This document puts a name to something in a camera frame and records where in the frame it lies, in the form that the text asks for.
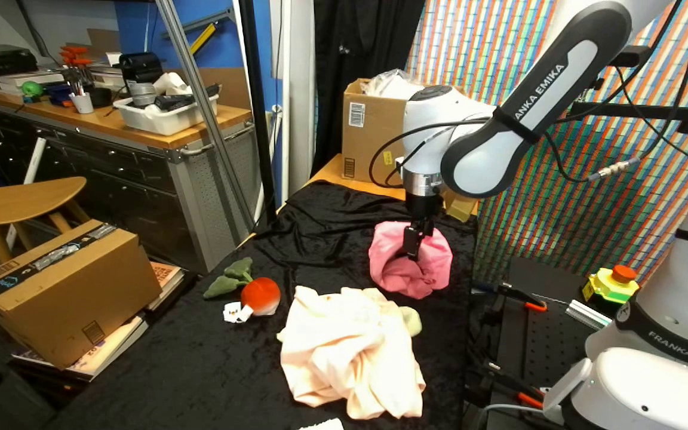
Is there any peach cream cloth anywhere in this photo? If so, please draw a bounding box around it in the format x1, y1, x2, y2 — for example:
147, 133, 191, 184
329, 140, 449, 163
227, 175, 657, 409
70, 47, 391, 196
276, 284, 428, 422

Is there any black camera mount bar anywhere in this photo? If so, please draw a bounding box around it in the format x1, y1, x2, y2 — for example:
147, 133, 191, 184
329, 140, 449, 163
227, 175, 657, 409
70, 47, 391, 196
565, 92, 688, 135

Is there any pink cloth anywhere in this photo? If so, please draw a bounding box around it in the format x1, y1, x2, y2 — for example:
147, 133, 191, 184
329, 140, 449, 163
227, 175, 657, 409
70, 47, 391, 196
365, 220, 455, 303

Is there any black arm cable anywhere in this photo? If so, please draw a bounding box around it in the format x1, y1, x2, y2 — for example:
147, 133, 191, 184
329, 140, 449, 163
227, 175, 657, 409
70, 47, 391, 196
365, 118, 513, 192

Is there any green object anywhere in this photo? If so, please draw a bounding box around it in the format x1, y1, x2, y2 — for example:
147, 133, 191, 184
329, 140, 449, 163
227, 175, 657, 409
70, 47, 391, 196
17, 79, 46, 106

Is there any grey metal pole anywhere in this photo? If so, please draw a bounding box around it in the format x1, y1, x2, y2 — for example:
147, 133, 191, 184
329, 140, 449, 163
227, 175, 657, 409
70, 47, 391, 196
153, 0, 261, 242

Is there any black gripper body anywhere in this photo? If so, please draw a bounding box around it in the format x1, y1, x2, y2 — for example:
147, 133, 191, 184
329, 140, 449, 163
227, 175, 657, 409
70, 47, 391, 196
404, 168, 445, 233

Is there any yellow red emergency stop button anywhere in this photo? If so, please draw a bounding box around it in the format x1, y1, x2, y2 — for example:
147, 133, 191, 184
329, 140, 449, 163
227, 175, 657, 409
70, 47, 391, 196
581, 263, 643, 306

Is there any black vertical pole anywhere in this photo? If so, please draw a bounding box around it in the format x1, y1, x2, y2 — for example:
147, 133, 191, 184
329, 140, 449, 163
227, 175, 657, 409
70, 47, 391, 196
233, 0, 285, 237

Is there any wooden stool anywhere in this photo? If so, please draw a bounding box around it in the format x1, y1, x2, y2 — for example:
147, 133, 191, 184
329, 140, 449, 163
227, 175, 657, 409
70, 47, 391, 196
0, 175, 87, 266

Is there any silver metal bar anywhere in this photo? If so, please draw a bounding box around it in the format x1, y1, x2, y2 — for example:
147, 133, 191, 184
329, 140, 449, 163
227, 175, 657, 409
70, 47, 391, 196
563, 296, 615, 333

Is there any black velvet tablecloth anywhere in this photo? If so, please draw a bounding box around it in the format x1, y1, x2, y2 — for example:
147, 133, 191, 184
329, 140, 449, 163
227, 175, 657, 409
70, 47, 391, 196
42, 180, 482, 430

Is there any long cardboard box black tape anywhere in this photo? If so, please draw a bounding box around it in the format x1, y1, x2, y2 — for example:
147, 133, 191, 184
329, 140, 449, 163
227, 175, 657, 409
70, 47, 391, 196
0, 220, 163, 370

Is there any labelled cardboard box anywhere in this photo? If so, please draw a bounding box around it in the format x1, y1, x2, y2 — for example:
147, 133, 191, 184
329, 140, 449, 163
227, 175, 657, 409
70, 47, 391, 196
338, 69, 434, 186

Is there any black perforated breadboard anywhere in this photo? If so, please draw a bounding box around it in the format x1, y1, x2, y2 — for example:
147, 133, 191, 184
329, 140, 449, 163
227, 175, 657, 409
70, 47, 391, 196
461, 257, 601, 430

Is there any black curtain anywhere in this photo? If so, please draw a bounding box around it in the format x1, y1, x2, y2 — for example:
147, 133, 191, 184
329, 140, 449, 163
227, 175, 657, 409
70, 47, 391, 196
316, 0, 428, 175

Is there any red object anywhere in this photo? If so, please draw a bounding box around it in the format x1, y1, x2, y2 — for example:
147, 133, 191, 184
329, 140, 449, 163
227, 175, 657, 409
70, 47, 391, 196
59, 43, 95, 69

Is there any moire patterned panel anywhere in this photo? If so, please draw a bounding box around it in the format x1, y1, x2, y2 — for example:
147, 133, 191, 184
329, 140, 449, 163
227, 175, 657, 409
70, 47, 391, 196
404, 0, 688, 290

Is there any white cup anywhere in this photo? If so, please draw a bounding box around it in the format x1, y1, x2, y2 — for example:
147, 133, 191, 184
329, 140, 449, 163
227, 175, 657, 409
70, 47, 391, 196
70, 89, 98, 118

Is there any grey cabinet wooden top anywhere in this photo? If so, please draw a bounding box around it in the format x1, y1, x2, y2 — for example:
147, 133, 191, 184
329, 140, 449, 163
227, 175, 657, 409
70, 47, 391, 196
0, 82, 265, 276

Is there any white plastic bin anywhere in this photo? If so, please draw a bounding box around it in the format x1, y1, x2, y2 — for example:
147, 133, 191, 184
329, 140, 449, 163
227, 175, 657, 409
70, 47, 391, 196
113, 92, 222, 138

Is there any black device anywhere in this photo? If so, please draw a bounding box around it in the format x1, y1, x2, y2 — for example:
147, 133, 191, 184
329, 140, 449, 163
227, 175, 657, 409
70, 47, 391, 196
117, 52, 164, 108

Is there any orange handled clamp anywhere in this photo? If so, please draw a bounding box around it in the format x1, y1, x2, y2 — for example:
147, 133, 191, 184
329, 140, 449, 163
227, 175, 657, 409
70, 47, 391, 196
482, 358, 547, 413
494, 279, 551, 315

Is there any red plush tomato toy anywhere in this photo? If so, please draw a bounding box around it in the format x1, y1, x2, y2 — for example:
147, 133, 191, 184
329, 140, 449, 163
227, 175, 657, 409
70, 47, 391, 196
201, 255, 285, 327

